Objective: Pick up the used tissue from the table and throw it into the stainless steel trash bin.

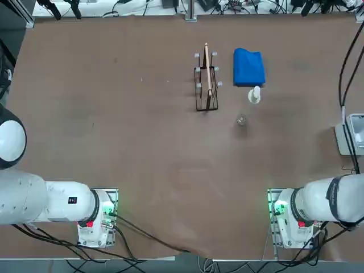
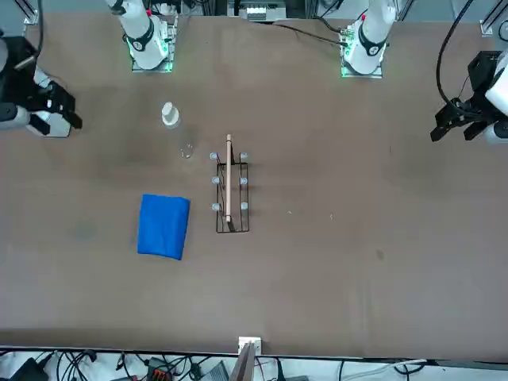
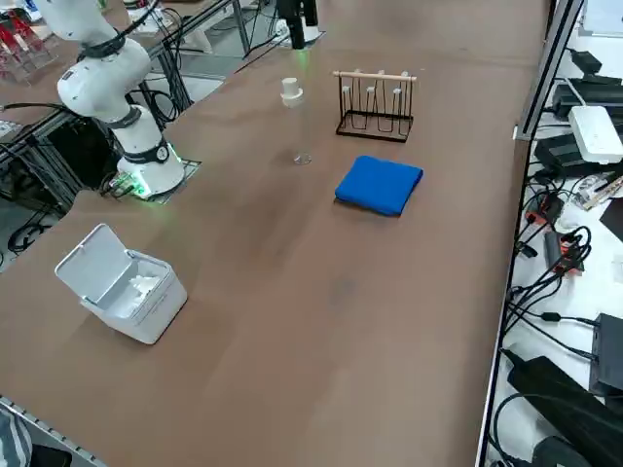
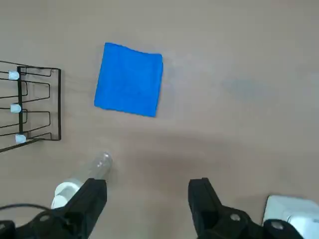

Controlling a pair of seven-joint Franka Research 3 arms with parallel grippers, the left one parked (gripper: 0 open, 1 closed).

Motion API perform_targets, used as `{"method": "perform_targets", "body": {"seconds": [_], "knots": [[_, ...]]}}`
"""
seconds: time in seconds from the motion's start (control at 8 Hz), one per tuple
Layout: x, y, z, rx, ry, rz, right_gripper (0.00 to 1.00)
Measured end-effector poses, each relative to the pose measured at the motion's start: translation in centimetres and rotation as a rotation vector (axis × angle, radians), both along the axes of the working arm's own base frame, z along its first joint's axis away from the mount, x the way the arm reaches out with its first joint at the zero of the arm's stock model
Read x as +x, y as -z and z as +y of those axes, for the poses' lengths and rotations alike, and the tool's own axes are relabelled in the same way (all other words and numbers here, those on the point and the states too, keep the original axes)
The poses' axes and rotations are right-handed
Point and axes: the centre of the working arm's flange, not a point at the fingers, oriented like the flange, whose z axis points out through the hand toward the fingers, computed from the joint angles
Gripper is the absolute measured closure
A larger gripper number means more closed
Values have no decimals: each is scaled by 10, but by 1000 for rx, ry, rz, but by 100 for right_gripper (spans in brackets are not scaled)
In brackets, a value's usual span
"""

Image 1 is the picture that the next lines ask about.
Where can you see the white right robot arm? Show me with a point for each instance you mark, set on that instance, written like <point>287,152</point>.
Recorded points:
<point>315,204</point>

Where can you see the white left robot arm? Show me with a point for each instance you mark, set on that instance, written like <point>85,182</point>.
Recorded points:
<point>59,202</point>

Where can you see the stainless steel trash bin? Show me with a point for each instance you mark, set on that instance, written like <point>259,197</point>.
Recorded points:
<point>344,139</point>

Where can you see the clear spray bottle white pump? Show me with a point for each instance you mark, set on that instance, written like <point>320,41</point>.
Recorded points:
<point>254,96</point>

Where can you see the folded blue cloth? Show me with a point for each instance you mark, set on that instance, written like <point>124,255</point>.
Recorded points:
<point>248,68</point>

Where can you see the black tripod leg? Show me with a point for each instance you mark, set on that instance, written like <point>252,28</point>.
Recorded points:
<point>75,10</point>
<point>54,10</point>

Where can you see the aluminium frame post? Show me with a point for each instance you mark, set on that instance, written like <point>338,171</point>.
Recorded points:
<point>191,11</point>

